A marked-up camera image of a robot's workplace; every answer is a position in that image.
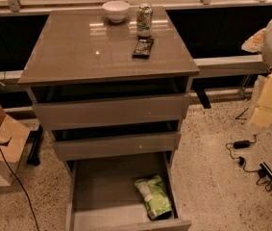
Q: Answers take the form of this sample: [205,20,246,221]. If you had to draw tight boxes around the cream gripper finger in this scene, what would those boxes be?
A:
[241,28,266,53]

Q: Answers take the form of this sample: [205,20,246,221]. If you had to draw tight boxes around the green rice chip bag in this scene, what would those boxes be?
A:
[134,175,173,221]

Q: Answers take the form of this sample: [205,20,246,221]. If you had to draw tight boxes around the grey middle drawer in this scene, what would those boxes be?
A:
[53,132,181,161]

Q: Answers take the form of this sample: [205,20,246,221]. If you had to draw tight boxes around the grey drawer cabinet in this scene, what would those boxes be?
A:
[17,5,201,231]

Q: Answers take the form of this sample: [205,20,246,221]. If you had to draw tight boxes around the grey open bottom drawer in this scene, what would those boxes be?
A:
[65,152,191,231]

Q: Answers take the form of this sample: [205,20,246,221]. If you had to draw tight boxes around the grey top drawer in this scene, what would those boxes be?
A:
[33,94,188,131]

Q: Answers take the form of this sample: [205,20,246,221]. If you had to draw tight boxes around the dark snack bar wrapper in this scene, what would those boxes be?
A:
[132,38,154,59]

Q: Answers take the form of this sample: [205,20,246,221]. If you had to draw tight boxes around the green soda can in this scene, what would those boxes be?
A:
[136,3,153,38]

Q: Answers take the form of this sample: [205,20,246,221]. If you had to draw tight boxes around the white ceramic bowl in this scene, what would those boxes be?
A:
[103,1,130,23]

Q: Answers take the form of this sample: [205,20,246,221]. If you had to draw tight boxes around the black table leg left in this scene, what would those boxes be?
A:
[27,126,43,166]

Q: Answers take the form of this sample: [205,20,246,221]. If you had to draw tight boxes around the black cable left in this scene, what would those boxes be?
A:
[0,106,40,231]

